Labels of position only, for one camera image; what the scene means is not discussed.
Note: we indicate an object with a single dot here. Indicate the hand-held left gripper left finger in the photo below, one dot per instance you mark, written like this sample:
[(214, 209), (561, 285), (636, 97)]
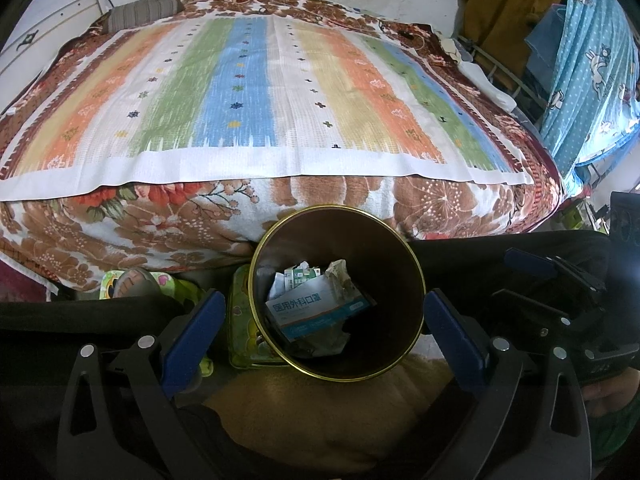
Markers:
[(194, 346)]

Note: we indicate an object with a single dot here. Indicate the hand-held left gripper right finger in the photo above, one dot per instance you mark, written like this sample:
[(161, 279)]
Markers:
[(456, 346)]

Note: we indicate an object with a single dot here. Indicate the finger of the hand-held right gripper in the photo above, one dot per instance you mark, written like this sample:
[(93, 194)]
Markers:
[(540, 312), (530, 262)]

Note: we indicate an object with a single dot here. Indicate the dark bin with gold rim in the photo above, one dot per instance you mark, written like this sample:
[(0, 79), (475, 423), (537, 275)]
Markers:
[(395, 320)]

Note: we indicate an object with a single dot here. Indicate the long blue white box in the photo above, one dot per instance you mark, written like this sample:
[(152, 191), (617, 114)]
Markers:
[(315, 312)]

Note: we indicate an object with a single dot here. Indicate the small white box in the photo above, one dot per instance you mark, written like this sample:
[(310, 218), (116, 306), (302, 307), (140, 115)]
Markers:
[(302, 276)]

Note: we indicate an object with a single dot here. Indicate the white plastic wrapper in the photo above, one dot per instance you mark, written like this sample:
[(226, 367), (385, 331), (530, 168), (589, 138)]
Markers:
[(344, 277)]

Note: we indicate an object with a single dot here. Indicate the person's right hand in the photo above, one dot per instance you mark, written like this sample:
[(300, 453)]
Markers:
[(612, 395)]

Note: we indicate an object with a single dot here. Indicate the green patterned slipper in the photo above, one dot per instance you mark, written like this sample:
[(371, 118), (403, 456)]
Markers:
[(170, 285)]

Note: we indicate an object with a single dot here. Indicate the brown floral blanket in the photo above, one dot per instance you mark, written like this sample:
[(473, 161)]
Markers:
[(125, 230)]

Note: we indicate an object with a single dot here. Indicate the white folded cloth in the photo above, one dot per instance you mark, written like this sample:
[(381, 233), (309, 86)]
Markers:
[(487, 82)]

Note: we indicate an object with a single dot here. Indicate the blue printed cloth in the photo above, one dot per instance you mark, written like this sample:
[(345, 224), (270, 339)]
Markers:
[(595, 60)]

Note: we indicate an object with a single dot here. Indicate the mustard hanging garment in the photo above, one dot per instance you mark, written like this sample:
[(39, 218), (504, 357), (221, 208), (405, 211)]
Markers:
[(505, 5)]

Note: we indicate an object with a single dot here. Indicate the striped colourful cloth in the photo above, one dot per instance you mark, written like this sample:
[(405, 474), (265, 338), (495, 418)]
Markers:
[(250, 85)]

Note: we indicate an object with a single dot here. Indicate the grey striped pillow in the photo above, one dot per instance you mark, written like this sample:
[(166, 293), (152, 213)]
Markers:
[(142, 10)]

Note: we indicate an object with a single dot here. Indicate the white headboard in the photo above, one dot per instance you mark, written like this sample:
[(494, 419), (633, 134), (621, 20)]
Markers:
[(45, 35)]

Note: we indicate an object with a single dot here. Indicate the metal bed rail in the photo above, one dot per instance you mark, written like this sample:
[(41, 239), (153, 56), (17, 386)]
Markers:
[(505, 75)]

